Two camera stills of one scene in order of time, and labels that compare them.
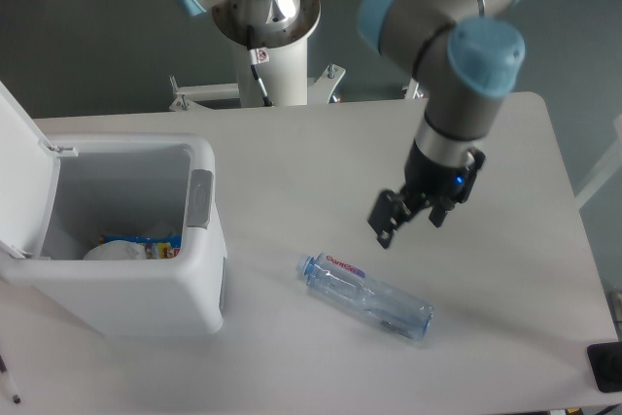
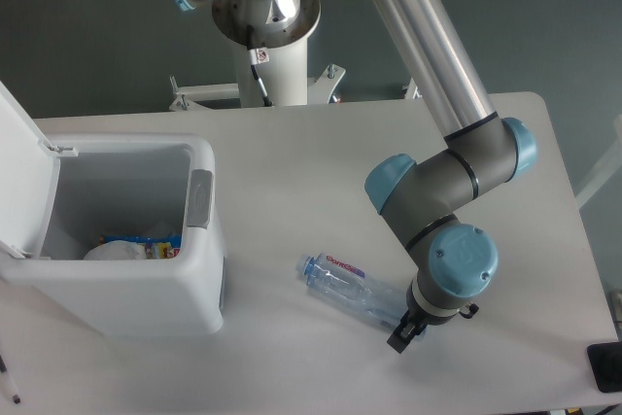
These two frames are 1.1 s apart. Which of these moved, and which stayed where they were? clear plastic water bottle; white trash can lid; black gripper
Moved: black gripper
Stayed: clear plastic water bottle; white trash can lid
